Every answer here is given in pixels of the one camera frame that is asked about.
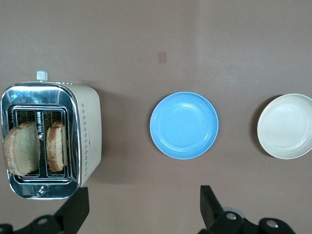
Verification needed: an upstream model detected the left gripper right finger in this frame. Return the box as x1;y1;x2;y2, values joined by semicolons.
198;185;297;234

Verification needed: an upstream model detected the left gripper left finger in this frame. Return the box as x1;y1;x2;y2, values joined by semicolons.
0;187;90;234

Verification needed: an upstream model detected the square-cornered bread slice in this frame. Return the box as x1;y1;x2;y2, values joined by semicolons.
45;120;68;173

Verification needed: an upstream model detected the round-topped bread slice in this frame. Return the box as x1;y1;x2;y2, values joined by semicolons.
2;121;41;177

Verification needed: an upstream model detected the blue plate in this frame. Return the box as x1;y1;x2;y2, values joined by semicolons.
149;91;219;160

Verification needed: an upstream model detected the beige plate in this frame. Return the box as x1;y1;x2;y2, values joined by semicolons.
256;93;312;160

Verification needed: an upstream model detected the cream and chrome toaster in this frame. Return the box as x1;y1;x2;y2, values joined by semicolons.
0;69;102;201

